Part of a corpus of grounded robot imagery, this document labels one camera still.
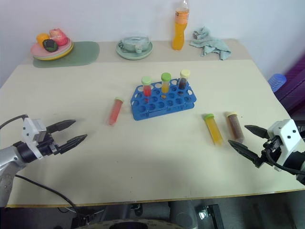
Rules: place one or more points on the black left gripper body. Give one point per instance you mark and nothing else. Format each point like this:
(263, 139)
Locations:
(48, 146)

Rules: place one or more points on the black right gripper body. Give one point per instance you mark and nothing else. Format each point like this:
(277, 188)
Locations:
(268, 155)

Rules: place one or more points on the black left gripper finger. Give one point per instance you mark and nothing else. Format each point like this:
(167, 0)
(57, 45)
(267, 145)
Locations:
(72, 143)
(60, 125)

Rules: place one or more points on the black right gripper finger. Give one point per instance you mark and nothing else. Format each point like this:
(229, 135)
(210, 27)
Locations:
(258, 132)
(243, 150)

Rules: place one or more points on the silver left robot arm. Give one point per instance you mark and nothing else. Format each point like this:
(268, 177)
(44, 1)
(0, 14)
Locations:
(9, 155)

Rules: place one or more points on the blue plastic test tube rack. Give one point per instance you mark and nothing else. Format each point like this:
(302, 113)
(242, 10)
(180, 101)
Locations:
(157, 112)

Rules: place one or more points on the blue ribbed container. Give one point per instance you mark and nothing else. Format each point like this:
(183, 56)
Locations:
(277, 81)

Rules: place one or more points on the dark ribbed object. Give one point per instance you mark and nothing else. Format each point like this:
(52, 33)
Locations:
(295, 83)

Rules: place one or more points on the yellow plate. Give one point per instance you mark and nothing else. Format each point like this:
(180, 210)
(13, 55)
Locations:
(60, 57)

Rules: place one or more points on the green oval placemat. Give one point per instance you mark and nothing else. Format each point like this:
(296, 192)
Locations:
(83, 55)

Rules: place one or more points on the pink plate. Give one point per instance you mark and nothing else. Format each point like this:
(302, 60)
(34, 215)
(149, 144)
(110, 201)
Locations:
(35, 51)

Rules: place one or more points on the dark purple green toy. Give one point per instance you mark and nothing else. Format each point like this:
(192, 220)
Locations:
(48, 45)

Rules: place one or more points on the grey cylindrical robot body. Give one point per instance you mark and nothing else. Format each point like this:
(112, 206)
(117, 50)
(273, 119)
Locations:
(183, 214)

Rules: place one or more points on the pink toy apple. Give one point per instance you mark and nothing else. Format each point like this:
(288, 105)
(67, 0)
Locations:
(59, 37)

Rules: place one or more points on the orange toy fruit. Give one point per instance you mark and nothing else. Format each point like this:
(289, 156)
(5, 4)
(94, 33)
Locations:
(41, 38)

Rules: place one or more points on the crumpled teal cloth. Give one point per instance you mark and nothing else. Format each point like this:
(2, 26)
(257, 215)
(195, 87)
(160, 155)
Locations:
(209, 44)

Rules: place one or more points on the pale green round plate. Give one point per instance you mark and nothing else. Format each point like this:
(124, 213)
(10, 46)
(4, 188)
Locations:
(133, 56)

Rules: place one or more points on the orange soda plastic bottle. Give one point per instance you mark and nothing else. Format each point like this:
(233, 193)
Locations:
(179, 35)

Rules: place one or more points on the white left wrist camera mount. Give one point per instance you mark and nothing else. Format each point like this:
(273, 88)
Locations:
(29, 128)

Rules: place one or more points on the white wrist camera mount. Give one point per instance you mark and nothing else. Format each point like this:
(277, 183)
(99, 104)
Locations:
(29, 128)
(288, 133)

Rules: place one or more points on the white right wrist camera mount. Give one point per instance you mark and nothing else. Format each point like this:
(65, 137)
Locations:
(288, 133)

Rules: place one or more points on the black metal bracket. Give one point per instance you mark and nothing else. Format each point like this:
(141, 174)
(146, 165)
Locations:
(212, 214)

